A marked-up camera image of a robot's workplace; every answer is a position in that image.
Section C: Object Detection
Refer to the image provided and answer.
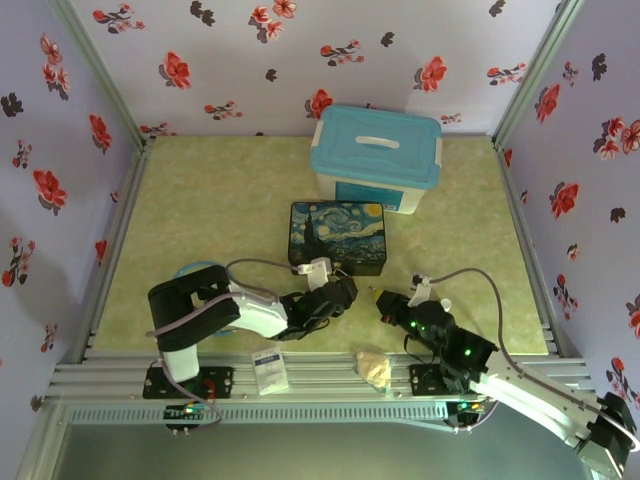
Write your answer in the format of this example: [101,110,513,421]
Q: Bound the slotted grey cable duct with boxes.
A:
[64,403,451,425]

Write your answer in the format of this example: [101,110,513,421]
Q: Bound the aluminium side rail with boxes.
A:
[78,139,154,362]
[492,138,571,359]

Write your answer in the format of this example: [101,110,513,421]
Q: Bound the left arm grey cable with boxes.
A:
[144,257,307,431]

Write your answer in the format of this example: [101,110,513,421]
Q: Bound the white storage box blue lid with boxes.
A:
[308,102,444,217]

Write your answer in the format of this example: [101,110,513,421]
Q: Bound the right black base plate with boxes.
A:
[408,363,501,397]

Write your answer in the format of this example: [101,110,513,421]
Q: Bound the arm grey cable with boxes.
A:
[430,268,640,451]
[144,257,307,431]

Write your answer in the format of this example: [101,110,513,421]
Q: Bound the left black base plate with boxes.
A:
[142,365,236,401]

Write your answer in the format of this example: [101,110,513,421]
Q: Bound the left small circuit board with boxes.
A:
[164,404,209,422]

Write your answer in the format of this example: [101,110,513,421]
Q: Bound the white paper sachet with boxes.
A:
[249,343,291,397]

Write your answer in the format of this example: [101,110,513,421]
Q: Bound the right small circuit board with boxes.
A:
[446,398,490,427]

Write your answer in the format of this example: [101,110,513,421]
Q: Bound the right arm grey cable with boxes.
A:
[430,268,640,451]

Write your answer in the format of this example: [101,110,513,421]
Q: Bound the small circuit board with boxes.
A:
[164,404,209,422]
[446,398,490,427]

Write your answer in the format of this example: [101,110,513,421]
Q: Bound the blue stethoscope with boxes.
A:
[174,259,237,337]

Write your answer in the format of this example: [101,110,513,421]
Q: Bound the clear bag beige contents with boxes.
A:
[353,349,394,399]

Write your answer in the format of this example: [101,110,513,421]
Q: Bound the starry night tin box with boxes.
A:
[288,200,389,277]

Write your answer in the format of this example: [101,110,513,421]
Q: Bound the aluminium front frame rail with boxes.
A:
[44,349,599,402]

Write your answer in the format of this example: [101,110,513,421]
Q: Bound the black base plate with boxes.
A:
[142,365,236,401]
[408,363,501,397]

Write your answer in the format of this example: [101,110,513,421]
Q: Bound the aluminium corner post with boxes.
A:
[491,0,587,151]
[49,0,149,147]

